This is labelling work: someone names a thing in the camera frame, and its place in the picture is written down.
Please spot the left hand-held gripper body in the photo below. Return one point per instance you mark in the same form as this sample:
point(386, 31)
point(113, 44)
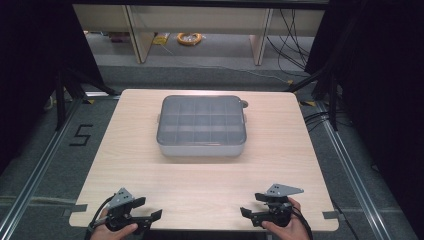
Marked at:
point(120, 209)

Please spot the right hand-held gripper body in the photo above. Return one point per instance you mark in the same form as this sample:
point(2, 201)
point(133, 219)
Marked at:
point(278, 208)

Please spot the grey compartment box with lid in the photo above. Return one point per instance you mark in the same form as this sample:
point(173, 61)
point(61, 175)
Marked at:
point(201, 123)

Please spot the person's right hand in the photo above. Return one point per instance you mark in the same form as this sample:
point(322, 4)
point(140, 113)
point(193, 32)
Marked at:
point(288, 230)

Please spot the person's left hand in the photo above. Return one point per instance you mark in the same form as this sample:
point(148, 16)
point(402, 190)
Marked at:
point(110, 233)

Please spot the grey tape piece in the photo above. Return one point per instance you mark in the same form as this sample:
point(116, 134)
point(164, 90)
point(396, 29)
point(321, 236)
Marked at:
point(79, 208)
point(330, 215)

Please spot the yellow floor tape piece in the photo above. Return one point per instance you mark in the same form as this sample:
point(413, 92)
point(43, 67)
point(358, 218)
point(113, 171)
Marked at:
point(89, 101)
point(308, 103)

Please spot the black metal stand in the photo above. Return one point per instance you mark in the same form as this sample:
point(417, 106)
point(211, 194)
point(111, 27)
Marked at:
point(332, 103)
point(60, 100)

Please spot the black curtain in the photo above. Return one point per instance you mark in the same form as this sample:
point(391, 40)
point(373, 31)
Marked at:
point(383, 83)
point(36, 66)

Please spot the yellow packet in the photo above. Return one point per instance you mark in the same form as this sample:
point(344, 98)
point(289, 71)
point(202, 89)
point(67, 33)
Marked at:
point(160, 39)

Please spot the white shelf unit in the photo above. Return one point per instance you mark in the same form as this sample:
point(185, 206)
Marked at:
point(200, 18)

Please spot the aluminium floor rail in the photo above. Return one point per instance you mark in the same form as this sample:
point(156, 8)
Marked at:
point(353, 173)
point(36, 173)

